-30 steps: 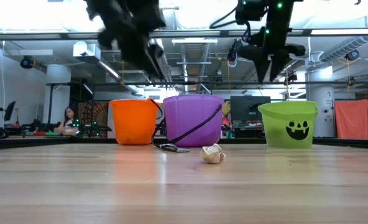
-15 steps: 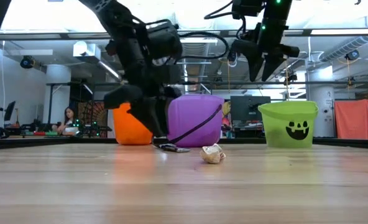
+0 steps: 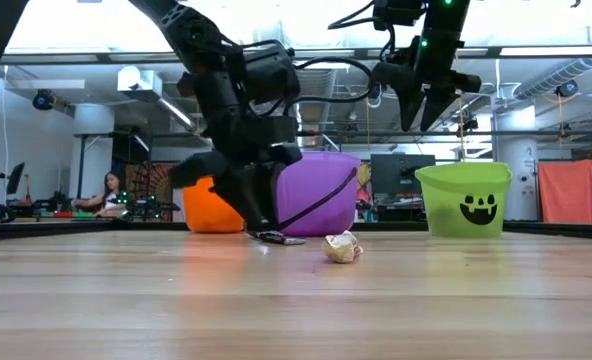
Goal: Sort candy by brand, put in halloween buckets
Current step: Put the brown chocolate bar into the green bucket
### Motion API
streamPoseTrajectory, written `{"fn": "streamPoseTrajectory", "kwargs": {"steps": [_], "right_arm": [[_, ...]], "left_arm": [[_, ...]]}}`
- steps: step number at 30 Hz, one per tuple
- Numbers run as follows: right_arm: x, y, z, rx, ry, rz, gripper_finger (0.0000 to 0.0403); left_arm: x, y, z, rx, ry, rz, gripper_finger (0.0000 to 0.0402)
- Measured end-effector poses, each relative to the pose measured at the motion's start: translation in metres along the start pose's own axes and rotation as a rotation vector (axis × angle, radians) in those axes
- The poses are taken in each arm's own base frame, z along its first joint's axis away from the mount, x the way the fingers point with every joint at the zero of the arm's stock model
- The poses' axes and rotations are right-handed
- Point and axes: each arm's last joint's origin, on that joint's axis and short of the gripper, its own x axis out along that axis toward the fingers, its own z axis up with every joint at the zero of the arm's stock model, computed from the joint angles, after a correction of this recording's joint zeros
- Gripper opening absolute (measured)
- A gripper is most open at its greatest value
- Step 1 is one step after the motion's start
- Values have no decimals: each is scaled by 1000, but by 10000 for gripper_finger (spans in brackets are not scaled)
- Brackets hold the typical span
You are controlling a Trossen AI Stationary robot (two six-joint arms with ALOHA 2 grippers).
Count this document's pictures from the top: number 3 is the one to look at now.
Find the black round ceiling device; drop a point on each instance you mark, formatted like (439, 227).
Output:
(567, 88)
(42, 100)
(468, 126)

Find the green jack-o-lantern bucket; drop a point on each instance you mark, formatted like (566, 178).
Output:
(446, 200)

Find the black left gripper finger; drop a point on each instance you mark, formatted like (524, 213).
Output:
(243, 197)
(271, 195)

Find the black horizontal rail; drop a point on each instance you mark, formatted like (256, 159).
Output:
(356, 134)

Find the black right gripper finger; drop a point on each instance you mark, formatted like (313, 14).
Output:
(436, 107)
(410, 107)

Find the spider web decoration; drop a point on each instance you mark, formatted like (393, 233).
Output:
(148, 185)

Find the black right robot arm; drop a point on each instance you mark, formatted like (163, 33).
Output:
(443, 30)

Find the black computer monitor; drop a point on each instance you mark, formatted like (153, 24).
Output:
(401, 175)

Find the white round column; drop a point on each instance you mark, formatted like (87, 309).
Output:
(516, 165)

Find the small black desk monitor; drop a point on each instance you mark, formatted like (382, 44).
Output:
(16, 177)

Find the black overhead frame bar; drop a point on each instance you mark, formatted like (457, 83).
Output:
(493, 51)

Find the orange plastic bucket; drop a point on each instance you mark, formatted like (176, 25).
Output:
(206, 210)

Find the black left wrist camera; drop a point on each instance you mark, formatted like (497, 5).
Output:
(271, 72)

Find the person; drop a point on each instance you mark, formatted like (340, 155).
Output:
(111, 185)

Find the orange cloth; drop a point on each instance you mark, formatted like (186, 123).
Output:
(571, 192)

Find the purple plastic bucket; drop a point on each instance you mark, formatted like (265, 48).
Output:
(321, 190)

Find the white cookies cream candy packet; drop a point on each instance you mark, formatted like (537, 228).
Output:
(341, 247)

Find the brown Hershey's chocolate bar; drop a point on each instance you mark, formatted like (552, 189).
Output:
(286, 240)

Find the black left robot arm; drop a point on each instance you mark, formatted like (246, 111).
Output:
(186, 30)

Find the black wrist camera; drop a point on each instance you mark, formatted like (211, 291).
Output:
(271, 72)
(398, 12)

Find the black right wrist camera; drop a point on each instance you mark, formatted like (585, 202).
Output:
(398, 12)

